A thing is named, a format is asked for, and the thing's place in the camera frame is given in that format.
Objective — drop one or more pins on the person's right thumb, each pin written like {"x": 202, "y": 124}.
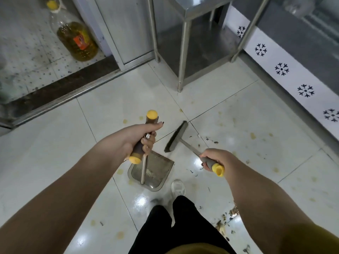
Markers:
{"x": 208, "y": 157}

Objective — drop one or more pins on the person's right hand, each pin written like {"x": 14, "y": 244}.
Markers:
{"x": 221, "y": 157}

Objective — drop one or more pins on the person's right forearm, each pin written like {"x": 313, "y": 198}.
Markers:
{"x": 264, "y": 208}

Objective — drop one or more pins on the white cabinet with snowflake print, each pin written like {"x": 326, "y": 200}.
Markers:
{"x": 288, "y": 68}

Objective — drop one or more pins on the white shoe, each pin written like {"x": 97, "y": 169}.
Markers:
{"x": 157, "y": 203}
{"x": 178, "y": 188}

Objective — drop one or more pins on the person's left forearm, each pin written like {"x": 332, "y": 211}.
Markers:
{"x": 61, "y": 198}

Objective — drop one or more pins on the stainless steel table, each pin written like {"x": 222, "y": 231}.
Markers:
{"x": 185, "y": 36}

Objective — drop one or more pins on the person's left hand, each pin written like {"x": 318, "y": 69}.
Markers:
{"x": 124, "y": 140}

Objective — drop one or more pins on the metal door frame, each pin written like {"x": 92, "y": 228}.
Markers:
{"x": 114, "y": 36}

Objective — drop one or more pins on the pile of swept debris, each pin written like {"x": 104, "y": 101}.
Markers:
{"x": 229, "y": 216}

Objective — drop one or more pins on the black trousers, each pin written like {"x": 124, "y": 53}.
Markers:
{"x": 185, "y": 230}

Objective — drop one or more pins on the large cooking oil bottle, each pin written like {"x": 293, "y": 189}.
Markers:
{"x": 75, "y": 36}

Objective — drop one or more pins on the person's left thumb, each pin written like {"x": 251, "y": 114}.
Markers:
{"x": 149, "y": 126}

